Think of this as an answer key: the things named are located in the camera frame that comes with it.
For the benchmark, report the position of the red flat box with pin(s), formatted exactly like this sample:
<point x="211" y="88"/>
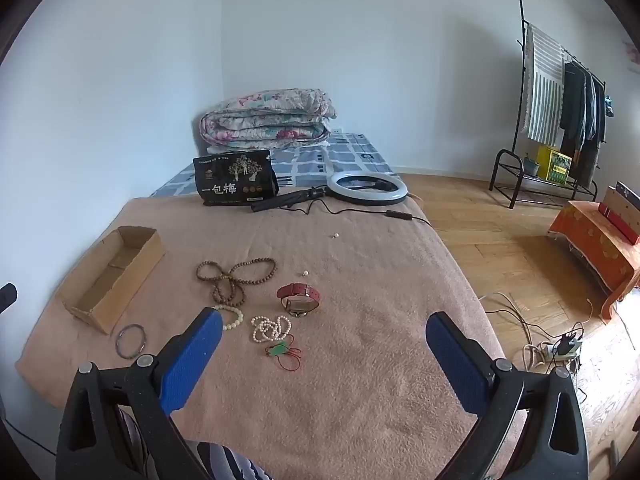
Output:
<point x="620" y="225"/>

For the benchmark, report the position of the white power strip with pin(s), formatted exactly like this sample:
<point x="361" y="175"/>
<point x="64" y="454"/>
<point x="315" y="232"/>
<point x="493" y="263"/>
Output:
<point x="560" y="355"/>

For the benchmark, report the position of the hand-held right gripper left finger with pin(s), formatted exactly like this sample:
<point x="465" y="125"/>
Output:
<point x="192" y="360"/>

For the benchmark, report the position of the black charger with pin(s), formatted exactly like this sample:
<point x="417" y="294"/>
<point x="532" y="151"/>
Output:
<point x="566" y="344"/>

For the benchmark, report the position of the black folded tripod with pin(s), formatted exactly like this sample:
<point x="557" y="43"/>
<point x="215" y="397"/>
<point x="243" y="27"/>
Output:
<point x="285" y="201"/>

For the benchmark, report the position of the yellow box on rack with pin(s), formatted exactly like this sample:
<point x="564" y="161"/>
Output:
<point x="561" y="169"/>

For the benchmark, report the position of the yellow carton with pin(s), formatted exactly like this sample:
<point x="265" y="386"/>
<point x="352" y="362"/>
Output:
<point x="544" y="157"/>

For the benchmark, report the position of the folded floral quilt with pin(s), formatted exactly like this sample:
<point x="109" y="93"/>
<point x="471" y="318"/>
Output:
<point x="270" y="120"/>

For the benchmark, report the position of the green striped hanging cloth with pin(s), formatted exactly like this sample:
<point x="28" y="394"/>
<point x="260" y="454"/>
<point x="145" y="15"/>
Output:
<point x="542" y="85"/>

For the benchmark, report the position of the black snack bag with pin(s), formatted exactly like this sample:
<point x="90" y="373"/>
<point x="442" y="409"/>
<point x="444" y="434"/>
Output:
<point x="235" y="180"/>

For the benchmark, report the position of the grey hair straightener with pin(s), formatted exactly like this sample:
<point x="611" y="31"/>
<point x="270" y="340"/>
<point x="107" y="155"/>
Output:
<point x="334" y="186"/>

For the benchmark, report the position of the purple bangle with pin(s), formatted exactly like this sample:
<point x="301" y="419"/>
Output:
<point x="118" y="344"/>

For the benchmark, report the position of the black metal clothes rack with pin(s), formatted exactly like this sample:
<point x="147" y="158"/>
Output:
<point x="507" y="150"/>

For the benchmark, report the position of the pink blanket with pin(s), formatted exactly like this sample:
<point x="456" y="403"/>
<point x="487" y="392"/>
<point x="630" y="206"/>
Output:
<point x="350" y="310"/>

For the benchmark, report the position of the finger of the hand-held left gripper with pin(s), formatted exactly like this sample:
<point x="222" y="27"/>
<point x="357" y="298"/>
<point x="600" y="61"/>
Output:
<point x="7" y="296"/>

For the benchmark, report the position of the dark blue hanging jacket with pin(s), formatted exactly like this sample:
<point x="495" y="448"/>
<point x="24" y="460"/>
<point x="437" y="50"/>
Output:
<point x="594" y="125"/>

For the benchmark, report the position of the blue plaid bedsheet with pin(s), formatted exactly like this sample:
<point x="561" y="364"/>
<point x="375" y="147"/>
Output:
<point x="350" y="155"/>

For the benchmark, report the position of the dark green hanging shirt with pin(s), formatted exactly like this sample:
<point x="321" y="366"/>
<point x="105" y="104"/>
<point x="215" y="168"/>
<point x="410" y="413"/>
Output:
<point x="572" y="105"/>

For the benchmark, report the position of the cardboard box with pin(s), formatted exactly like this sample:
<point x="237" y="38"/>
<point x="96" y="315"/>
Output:
<point x="135" y="280"/>

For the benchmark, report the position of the teal hanging cloth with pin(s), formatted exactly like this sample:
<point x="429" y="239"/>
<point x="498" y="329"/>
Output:
<point x="608" y="106"/>

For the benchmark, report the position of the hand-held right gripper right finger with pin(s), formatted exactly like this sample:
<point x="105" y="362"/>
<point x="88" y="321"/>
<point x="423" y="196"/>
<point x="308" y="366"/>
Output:
<point x="455" y="365"/>

